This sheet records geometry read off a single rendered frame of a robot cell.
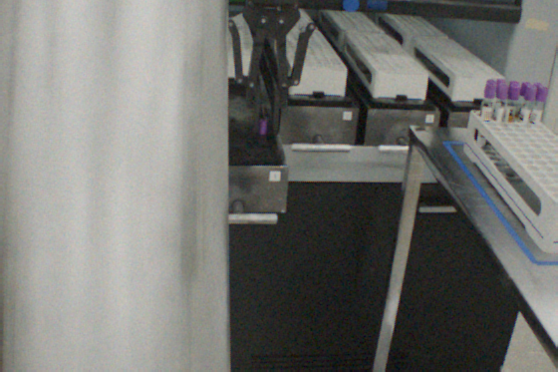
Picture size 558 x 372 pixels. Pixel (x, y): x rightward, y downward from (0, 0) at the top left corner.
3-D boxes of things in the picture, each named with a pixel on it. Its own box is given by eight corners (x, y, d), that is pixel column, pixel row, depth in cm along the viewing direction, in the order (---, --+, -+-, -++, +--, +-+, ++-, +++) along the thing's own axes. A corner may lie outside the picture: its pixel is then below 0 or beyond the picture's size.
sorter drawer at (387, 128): (306, 48, 182) (308, 15, 178) (356, 50, 183) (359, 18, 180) (368, 157, 116) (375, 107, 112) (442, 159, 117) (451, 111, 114)
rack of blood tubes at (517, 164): (461, 149, 99) (468, 110, 97) (521, 151, 100) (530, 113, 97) (543, 252, 72) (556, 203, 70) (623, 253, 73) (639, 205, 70)
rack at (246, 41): (200, 46, 150) (201, 19, 147) (245, 47, 151) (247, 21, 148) (201, 87, 123) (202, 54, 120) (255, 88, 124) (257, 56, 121)
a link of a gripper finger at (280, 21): (272, 12, 99) (282, 11, 99) (277, 84, 103) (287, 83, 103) (275, 18, 95) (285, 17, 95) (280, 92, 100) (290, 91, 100)
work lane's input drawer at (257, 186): (191, 71, 155) (192, 33, 152) (251, 72, 157) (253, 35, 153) (187, 227, 89) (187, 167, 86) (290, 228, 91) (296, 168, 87)
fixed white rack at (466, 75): (407, 63, 149) (410, 36, 147) (447, 65, 150) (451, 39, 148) (451, 108, 122) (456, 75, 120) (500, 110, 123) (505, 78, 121)
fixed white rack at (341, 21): (317, 27, 176) (319, 4, 173) (354, 29, 177) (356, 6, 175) (339, 57, 149) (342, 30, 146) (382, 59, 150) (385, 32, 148)
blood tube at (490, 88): (470, 154, 96) (483, 82, 91) (479, 153, 97) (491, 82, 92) (477, 159, 95) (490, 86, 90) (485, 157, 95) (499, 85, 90)
